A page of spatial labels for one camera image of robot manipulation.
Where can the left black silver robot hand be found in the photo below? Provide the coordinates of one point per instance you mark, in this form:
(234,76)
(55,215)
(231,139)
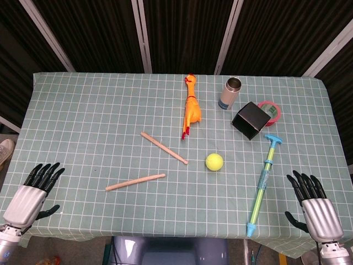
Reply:
(26,203)

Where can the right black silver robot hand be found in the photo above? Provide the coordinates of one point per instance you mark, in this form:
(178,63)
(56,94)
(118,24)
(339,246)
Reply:
(321,218)

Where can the yellow ball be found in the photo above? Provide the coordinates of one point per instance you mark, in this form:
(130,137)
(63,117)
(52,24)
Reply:
(214,163)

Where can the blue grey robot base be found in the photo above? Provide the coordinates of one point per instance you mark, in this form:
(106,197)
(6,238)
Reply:
(171,252)

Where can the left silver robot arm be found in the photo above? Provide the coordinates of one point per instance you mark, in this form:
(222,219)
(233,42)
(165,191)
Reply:
(8,243)

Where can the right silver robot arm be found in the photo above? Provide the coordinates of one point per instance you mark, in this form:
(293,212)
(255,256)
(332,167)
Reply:
(335,255)

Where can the black cardboard box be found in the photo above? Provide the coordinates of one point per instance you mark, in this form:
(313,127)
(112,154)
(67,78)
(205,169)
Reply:
(253,116)

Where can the grey sneaker shoe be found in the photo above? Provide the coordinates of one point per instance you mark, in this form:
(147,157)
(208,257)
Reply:
(5,150)

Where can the blue green water squirter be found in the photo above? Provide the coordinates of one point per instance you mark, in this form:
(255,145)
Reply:
(262,187)

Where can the metal table leg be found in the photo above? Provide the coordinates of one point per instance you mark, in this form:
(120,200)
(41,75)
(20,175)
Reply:
(245,252)

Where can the wooden drumstick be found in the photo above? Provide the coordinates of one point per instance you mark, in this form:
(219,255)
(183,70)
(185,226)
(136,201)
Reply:
(164,148)
(135,182)

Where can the red tape roll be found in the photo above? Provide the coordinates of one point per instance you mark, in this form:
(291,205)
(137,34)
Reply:
(277,113)

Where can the green checkered tablecloth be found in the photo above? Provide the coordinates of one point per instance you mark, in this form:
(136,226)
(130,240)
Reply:
(110,110)

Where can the steel thermos bottle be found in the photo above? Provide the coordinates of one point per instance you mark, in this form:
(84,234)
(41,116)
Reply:
(228,96)

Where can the orange rubber chicken toy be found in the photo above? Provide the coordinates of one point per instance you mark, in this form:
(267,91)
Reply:
(192,110)

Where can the white partition frame post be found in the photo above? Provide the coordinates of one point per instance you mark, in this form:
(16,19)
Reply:
(229,36)
(142,36)
(47,34)
(328,51)

